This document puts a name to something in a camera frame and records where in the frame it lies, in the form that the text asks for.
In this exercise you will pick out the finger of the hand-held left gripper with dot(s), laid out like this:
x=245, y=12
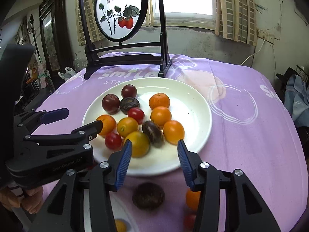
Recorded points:
x=55, y=114
x=96, y=127

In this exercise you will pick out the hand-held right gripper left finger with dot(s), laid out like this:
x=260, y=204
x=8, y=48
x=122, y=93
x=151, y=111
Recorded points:
x=123, y=164

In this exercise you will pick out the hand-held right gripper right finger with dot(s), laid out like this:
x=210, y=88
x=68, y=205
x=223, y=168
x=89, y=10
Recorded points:
x=184, y=162

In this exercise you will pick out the red cherry tomato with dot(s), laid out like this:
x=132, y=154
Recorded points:
x=136, y=115
x=113, y=141

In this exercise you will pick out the olive yellow tomato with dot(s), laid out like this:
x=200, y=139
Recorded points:
x=140, y=145

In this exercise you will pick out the dark red plum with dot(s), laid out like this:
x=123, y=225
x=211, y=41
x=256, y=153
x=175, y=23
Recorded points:
x=110, y=104

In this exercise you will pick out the dark brown water chestnut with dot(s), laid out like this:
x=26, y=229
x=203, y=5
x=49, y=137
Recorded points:
x=129, y=105
x=153, y=133
x=148, y=195

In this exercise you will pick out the white oval plate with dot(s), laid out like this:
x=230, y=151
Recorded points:
x=193, y=116

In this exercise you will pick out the dark purple plum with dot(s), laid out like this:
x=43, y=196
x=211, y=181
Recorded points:
x=129, y=91

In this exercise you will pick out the mandarin orange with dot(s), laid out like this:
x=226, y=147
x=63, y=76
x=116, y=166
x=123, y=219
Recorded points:
x=159, y=101
x=192, y=199

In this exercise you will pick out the person's left hand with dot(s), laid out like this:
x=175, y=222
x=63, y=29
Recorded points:
x=33, y=198

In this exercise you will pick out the white plastic bag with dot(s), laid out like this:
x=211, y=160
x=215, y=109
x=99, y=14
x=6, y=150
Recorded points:
x=67, y=72

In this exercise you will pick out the large red tomato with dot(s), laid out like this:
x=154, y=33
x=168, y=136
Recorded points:
x=189, y=220

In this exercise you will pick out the checkered curtain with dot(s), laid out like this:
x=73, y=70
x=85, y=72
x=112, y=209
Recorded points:
x=234, y=12
x=90, y=32

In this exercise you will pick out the dark wooden framed panel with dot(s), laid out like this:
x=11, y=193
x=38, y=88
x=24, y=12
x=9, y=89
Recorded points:
x=56, y=4

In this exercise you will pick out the blue clothing pile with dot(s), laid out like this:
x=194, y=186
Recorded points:
x=297, y=96

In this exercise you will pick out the black hat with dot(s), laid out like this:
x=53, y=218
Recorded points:
x=287, y=73

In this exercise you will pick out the wall power strip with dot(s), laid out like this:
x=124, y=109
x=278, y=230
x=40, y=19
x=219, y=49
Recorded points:
x=265, y=36

